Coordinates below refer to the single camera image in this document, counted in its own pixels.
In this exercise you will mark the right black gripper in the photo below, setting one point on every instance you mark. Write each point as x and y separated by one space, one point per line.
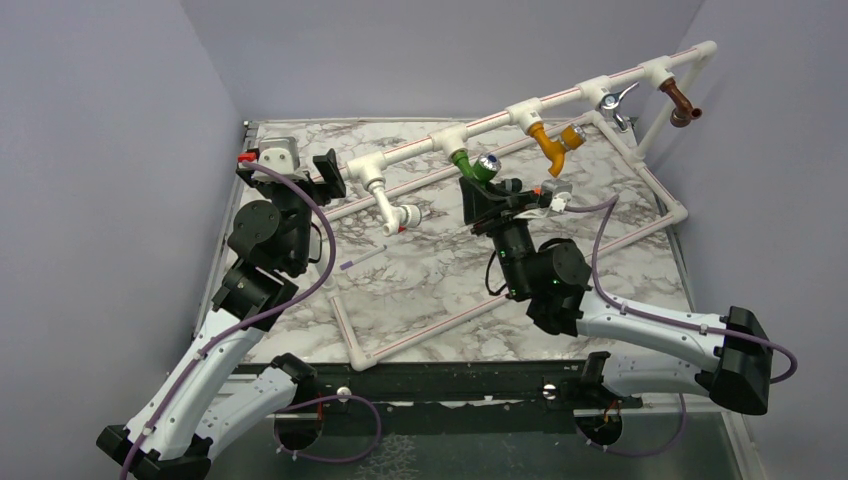
479 201

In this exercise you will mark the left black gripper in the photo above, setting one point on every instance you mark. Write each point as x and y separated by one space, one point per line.
334 187

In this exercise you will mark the green faucet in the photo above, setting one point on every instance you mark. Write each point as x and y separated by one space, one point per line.
480 170

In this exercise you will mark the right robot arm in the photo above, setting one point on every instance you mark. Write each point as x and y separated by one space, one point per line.
726 358

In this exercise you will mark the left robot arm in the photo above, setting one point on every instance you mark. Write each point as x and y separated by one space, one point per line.
285 252

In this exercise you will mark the white plastic faucet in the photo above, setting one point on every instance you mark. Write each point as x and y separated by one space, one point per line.
395 218

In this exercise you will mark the orange yellow faucet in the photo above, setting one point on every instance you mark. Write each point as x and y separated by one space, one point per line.
571 138

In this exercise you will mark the purple white pen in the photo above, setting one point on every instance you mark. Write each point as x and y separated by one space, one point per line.
363 257

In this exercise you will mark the chrome lever faucet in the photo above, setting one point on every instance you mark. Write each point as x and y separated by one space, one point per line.
609 107

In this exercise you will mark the brown faucet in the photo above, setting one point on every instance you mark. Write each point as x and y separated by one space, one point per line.
683 111

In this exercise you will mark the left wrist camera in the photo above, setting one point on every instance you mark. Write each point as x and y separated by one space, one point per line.
279 154

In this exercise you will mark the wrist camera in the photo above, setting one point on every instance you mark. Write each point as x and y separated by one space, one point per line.
557 194
279 154

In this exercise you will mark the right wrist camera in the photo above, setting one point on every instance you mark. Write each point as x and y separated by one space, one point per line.
557 194

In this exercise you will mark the black table front rail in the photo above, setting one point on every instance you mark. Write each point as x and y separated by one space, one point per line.
449 398

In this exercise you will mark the white PVC pipe frame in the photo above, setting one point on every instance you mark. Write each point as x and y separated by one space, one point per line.
431 295

